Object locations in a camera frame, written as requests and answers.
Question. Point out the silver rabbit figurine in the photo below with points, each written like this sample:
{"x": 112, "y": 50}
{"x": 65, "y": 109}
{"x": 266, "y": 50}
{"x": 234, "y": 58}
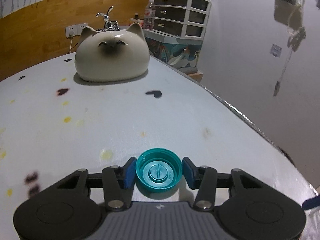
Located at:
{"x": 109, "y": 25}

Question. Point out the white wall power socket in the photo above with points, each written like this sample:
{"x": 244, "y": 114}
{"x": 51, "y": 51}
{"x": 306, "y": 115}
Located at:
{"x": 74, "y": 30}

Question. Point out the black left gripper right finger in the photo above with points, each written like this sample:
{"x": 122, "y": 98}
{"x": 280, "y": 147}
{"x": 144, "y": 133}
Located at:
{"x": 203, "y": 179}

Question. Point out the teal plastic bottle cap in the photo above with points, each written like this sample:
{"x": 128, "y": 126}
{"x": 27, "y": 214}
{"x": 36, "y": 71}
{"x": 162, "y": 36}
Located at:
{"x": 158, "y": 170}

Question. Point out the clear plastic water bottle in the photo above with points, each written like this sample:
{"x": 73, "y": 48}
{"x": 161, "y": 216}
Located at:
{"x": 149, "y": 15}

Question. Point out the white ceramic cat figurine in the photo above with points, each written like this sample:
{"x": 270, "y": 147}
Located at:
{"x": 107, "y": 56}

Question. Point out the white drawer organizer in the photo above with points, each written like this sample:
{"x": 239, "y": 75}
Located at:
{"x": 185, "y": 19}

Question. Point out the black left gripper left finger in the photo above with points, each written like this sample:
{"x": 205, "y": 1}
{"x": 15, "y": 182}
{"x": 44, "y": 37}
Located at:
{"x": 118, "y": 185}

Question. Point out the colourful storage box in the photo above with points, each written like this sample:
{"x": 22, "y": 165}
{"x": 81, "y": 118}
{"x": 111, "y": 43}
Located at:
{"x": 181, "y": 54}

